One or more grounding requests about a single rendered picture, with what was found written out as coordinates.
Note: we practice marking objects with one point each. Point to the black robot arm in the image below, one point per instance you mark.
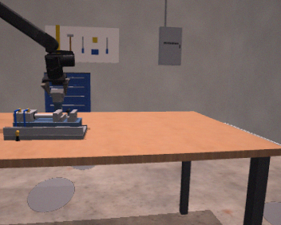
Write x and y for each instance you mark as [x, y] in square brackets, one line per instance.
[53, 56]

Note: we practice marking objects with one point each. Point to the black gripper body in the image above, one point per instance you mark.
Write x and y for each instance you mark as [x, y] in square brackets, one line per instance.
[54, 76]

